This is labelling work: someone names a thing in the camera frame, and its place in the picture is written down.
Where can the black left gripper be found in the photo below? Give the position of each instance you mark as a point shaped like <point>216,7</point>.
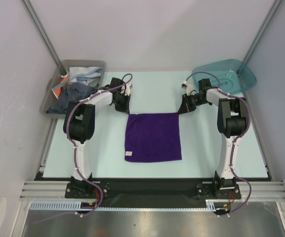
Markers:
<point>124,108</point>

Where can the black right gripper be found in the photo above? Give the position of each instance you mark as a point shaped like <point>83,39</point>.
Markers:
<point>187,104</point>

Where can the purple microfiber towel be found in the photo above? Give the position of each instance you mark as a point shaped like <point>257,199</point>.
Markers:
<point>151,138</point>

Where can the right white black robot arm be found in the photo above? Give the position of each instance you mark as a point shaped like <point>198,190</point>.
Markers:
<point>233,122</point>

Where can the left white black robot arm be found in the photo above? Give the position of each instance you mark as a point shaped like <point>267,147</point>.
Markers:
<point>79,127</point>

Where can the light blue towel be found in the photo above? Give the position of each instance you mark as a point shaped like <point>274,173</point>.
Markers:
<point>84,75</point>

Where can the dark blue-grey towel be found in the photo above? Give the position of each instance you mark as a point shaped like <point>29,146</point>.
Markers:
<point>75,92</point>

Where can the teal transparent plastic tray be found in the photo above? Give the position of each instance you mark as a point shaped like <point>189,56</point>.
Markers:
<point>233,76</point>

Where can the grey plastic bin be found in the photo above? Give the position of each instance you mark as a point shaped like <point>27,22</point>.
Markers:
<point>50,99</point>

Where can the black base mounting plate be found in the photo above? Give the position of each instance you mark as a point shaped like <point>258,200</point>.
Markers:
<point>201,188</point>

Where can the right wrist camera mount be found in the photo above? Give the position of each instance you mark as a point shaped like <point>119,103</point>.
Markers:
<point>188,87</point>

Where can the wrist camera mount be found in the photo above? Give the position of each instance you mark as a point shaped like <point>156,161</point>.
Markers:
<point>188,87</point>
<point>126,89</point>

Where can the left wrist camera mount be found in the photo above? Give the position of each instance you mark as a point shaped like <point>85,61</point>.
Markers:
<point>126,89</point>

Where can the right aluminium corner post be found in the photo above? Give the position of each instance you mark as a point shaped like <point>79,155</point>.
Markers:
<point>265,24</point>

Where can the aluminium corner post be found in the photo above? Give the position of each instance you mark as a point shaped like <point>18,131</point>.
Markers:
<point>42,33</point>
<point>265,24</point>

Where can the left aluminium corner post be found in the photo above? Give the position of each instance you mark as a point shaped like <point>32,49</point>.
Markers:
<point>42,33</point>

